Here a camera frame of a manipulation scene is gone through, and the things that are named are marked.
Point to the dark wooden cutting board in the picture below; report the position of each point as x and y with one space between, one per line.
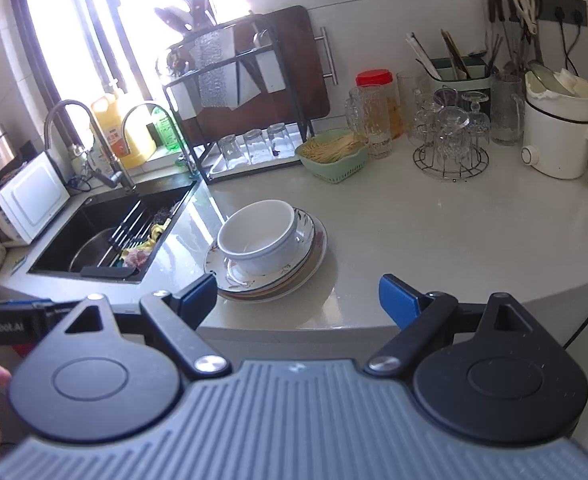
294 80

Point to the dark framed window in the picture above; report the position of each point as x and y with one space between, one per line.
44 70

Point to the green plastic basket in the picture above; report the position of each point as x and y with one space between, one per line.
334 170

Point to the textured glass pitcher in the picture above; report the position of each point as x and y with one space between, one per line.
504 115

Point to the translucent plastic bowl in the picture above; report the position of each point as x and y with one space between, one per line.
269 262

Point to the glass pot lid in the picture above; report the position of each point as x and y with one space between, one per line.
568 82

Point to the black power plug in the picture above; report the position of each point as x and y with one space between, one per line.
579 17

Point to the red lid plastic jar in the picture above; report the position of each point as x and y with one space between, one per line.
373 80

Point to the steel gooseneck faucet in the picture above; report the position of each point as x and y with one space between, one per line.
186 160

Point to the black sink drain rack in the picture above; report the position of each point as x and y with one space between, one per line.
129 230

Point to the large white floral plate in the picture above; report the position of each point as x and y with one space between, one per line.
321 247

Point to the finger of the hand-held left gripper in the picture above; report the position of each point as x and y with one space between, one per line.
49 315

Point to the white kitchen scissors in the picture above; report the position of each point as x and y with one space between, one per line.
523 5

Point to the steel pot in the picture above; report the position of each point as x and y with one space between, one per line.
89 255

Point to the leaf print plate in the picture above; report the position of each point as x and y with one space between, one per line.
213 260

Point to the purple glass cup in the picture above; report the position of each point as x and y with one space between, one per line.
446 96

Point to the row of hanging kitchen utensils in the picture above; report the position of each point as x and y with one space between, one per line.
496 5

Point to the knife block with knives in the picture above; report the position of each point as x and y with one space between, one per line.
199 5

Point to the dark wall outlet panel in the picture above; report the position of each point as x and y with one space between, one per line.
543 5

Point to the clear glass goblet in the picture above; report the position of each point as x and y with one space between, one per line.
423 120
475 97
451 120

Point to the yellow dish cloth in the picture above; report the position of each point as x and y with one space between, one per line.
154 232

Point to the upturned drinking glass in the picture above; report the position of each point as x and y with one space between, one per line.
280 139
230 150
255 145

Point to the green utensil holder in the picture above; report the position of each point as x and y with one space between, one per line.
476 82

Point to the orange detergent bottle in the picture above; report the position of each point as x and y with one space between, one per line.
119 140

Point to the plain white board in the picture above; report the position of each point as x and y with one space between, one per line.
269 72

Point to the tall clear glass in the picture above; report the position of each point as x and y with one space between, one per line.
411 90

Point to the green plastic bottle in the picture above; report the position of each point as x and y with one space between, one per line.
166 130

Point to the steel pull-down faucet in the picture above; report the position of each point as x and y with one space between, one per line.
124 180

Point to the textured clear board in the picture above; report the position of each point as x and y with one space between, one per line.
214 75

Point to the bundle of white chopsticks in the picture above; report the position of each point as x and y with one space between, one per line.
423 57

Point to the bundle of dry noodles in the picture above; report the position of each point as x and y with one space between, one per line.
331 147

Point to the white countertop appliance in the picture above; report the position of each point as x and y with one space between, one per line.
34 195

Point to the textured glass mug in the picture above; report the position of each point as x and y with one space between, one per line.
373 130

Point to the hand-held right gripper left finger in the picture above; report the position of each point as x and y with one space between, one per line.
199 292

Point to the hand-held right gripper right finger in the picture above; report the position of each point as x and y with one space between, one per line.
398 300

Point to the bundle of wooden chopsticks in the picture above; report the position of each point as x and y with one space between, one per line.
453 52

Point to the white drip tray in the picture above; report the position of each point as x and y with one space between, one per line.
259 167

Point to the black kitchen sink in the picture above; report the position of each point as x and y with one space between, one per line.
89 220

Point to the white electric cooking pot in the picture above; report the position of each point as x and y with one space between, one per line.
553 145

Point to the black metal dish rack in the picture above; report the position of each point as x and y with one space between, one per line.
199 73

